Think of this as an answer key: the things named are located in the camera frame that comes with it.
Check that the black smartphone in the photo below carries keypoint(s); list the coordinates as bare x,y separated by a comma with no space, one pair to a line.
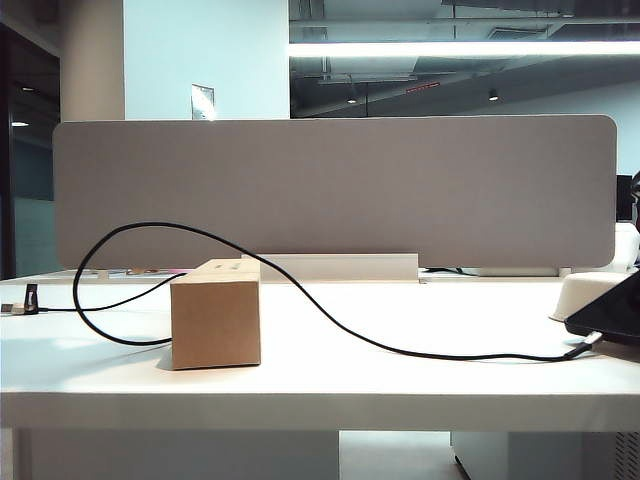
615,315

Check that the grey fabric desk divider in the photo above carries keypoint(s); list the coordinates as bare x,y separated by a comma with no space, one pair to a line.
350,190

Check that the brown cardboard box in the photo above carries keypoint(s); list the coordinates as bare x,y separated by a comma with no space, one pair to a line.
215,325

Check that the red ceiling sign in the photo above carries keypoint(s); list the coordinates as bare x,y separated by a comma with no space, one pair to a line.
422,88

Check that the black ceiling spotlight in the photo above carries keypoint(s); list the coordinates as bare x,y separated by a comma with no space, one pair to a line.
493,95

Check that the white rounded appliance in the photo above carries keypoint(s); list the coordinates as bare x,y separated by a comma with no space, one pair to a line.
627,245

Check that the dark office equipment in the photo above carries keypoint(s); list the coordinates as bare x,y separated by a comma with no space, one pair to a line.
627,200

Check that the paper wall notice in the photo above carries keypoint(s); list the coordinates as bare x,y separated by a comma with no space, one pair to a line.
202,102

